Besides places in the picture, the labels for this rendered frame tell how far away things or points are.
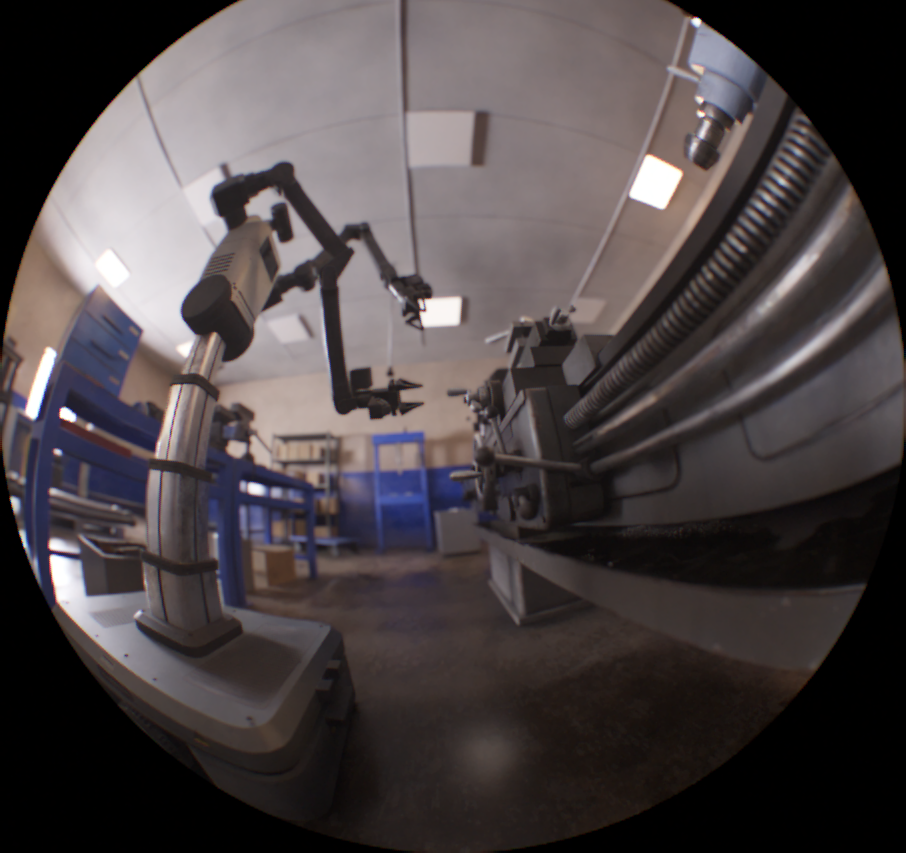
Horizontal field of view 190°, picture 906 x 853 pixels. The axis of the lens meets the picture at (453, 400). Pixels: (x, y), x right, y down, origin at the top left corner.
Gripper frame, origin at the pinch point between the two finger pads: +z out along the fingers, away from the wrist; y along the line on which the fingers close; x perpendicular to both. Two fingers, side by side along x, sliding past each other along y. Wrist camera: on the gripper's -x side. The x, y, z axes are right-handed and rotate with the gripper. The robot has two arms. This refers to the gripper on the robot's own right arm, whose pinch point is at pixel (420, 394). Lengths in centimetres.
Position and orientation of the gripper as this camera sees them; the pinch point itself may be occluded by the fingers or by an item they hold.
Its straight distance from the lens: 83.0
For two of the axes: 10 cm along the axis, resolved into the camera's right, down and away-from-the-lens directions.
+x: -0.9, -3.7, 9.2
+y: -0.5, -9.2, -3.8
